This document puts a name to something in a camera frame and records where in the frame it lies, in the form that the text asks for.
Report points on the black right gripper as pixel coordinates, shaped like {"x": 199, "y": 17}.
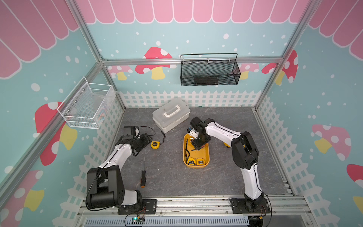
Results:
{"x": 196, "y": 145}

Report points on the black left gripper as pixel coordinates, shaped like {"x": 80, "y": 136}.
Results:
{"x": 146, "y": 139}

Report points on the yellow tape measure metal clip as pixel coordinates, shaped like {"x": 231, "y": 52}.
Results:
{"x": 200, "y": 161}

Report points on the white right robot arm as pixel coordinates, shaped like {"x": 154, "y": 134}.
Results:
{"x": 244, "y": 153}

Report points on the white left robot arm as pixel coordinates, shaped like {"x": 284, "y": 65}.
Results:
{"x": 105, "y": 187}

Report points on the yellow plastic storage box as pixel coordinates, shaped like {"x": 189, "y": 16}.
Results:
{"x": 190, "y": 153}

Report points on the yellow tape measure 3m label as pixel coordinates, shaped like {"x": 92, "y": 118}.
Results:
{"x": 157, "y": 144}

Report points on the orange black screwdriver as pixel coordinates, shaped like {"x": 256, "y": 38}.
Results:
{"x": 143, "y": 175}

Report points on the white plastic lidded case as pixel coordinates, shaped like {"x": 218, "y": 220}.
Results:
{"x": 171, "y": 114}

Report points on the green circuit board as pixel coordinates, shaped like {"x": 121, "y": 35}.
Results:
{"x": 137, "y": 221}

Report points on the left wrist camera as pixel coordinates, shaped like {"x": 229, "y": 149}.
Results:
{"x": 130, "y": 132}

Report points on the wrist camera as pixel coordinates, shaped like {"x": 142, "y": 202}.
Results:
{"x": 130, "y": 132}
{"x": 193, "y": 129}

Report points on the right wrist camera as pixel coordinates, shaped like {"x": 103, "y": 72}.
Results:
{"x": 193, "y": 129}

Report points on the white wire mesh basket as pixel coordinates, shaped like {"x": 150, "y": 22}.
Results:
{"x": 88, "y": 105}

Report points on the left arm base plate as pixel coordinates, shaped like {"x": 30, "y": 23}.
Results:
{"x": 147, "y": 206}

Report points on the black wire mesh basket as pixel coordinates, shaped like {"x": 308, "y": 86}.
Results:
{"x": 216, "y": 69}

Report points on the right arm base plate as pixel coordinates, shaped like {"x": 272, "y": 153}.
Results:
{"x": 241, "y": 205}

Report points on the grey slotted cable duct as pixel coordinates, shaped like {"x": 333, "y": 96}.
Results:
{"x": 176, "y": 221}

